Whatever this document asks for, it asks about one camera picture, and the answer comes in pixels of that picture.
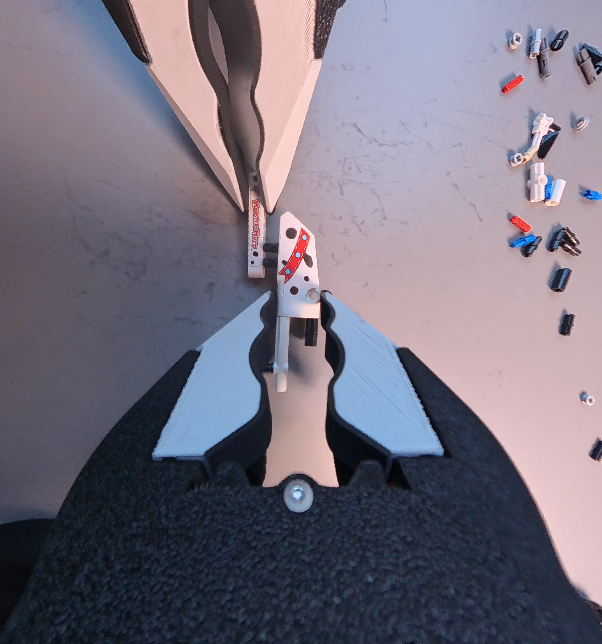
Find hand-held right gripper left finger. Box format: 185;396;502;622
150;290;282;479

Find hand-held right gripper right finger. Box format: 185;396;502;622
319;290;447;482

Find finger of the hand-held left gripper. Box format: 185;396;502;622
128;0;256;212
231;0;324;215

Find white spotted toy brick assembly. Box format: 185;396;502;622
264;211;323;393

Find white beam with red label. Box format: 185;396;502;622
245;169;272;281

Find grey desk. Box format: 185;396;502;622
0;0;602;604

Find scattered small building pieces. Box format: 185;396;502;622
502;25;602;464

